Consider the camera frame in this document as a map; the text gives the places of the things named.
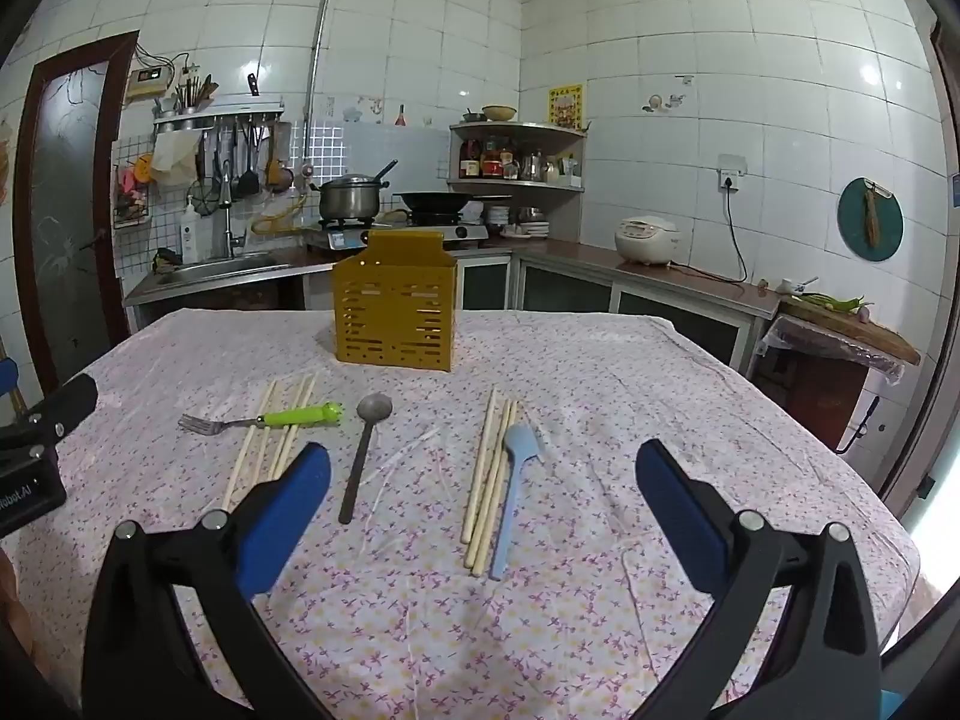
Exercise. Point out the gas stove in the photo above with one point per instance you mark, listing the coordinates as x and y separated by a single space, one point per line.
351 237

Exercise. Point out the wall power outlet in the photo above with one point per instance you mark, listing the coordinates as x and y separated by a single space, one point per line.
731 169

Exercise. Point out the green round cutting board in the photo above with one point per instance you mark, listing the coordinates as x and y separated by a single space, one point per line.
870 220

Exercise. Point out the steel sink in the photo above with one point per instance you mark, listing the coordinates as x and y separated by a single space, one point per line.
207 271

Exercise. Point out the floral pink tablecloth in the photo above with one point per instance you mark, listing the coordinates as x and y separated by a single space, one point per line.
381 616

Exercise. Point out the wall utensil rack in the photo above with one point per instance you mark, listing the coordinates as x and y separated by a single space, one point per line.
200 118

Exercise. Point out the corner shelf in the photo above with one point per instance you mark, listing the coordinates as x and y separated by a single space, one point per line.
539 165

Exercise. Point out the brown door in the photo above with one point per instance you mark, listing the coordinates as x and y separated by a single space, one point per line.
70 296

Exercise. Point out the yellow perforated utensil holder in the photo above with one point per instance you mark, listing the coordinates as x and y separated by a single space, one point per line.
394 304

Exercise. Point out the white soap bottle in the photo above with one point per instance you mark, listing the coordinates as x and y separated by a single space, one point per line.
188 234

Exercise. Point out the steel cooking pot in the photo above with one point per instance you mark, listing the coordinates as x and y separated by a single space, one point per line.
353 197

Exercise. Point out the wooden cutting board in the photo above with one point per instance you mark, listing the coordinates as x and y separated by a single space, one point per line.
850 328

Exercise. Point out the white rice cooker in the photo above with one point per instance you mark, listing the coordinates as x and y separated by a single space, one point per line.
648 240

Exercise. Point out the kitchen counter cabinets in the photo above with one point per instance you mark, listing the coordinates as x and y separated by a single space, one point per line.
727 320

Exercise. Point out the blue chair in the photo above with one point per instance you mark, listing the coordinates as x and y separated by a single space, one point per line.
9 385

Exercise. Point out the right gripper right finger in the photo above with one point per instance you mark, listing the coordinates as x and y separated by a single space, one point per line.
823 661

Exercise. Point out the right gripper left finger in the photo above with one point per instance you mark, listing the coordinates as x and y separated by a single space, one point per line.
139 660

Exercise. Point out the wooden chopstick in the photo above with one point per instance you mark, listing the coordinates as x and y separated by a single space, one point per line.
296 427
245 444
480 468
273 440
480 544
496 419

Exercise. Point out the dark metal spoon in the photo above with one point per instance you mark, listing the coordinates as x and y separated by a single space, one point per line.
372 410

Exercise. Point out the black wok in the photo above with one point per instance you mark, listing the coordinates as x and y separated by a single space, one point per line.
427 207

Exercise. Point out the beige bowl on shelf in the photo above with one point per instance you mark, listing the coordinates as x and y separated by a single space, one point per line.
499 112

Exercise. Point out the green handled fork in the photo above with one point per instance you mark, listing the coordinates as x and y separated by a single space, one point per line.
317 415

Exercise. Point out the yellow wall poster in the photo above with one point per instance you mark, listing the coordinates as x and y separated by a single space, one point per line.
565 107

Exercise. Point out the stacked white plates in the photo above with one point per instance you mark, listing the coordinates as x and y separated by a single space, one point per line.
525 222

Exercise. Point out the sink faucet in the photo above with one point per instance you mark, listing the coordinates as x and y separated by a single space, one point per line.
233 241

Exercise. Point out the light blue spatula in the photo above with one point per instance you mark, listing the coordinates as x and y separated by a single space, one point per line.
522 445

